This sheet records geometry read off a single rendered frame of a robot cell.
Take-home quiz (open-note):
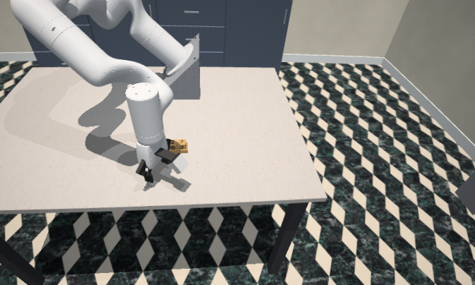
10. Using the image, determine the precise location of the tan calendar cube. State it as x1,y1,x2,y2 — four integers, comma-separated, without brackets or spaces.
170,140,178,150
178,139,186,150

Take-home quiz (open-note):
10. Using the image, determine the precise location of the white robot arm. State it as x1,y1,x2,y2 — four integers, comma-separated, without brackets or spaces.
10,0,193,144

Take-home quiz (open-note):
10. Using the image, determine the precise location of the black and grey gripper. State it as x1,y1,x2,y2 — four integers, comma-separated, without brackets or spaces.
136,135,171,183

